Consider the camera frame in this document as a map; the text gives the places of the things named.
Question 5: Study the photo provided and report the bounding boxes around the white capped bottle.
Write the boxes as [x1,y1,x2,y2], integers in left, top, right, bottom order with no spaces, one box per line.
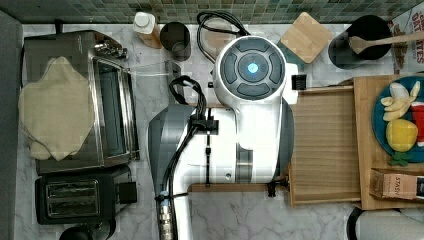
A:
[133,12,162,49]

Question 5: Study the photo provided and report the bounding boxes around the square wooden lid block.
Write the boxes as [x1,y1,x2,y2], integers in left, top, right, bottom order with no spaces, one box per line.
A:
[280,12,333,64]

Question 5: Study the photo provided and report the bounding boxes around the red toy item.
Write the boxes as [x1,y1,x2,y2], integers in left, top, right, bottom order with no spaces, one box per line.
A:
[411,101,424,147]

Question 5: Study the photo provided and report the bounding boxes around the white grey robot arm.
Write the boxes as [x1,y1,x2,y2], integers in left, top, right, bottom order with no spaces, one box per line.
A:
[147,36,297,240]

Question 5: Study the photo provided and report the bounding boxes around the yellow toy lemon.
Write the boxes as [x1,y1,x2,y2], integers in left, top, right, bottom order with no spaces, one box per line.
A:
[386,119,418,152]

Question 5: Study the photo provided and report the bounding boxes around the toy banana pieces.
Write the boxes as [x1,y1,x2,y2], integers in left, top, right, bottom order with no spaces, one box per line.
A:
[380,81,421,122]

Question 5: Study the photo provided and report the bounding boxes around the black utensil holder pot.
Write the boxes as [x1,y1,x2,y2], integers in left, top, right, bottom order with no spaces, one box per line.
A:
[328,15,392,69]

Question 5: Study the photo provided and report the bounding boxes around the wooden spoon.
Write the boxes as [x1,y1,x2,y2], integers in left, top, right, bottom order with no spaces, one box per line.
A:
[349,31,424,54]

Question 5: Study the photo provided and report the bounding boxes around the green toy leaf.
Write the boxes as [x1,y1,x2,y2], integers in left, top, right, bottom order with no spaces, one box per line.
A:
[389,152,413,166]

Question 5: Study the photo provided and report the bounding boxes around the stainless steel toaster oven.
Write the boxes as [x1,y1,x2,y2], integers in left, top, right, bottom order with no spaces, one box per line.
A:
[24,30,139,175]

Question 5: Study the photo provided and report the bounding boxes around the black cable bundle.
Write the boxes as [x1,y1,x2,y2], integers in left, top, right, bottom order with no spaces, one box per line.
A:
[160,10,252,240]

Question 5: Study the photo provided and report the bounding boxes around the black two-slot toaster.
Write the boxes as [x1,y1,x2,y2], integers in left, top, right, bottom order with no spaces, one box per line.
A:
[35,165,137,225]

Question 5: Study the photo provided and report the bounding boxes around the black round object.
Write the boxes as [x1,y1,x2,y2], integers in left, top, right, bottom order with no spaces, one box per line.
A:
[58,218,117,240]

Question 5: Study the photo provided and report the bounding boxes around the brown cardboard box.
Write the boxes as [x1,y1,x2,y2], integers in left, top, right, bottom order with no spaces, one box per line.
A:
[369,169,423,201]

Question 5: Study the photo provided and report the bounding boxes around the beige cloth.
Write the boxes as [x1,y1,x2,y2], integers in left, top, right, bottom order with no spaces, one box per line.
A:
[18,56,95,161]

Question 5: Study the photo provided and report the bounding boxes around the oats box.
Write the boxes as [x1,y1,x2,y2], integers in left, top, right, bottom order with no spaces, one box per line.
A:
[387,2,424,76]

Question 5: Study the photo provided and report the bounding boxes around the dark grey cup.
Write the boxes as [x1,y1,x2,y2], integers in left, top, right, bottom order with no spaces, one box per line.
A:
[160,22,191,61]

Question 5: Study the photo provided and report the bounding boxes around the blue plate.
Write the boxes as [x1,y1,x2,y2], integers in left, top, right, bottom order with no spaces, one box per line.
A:
[372,76,423,163]

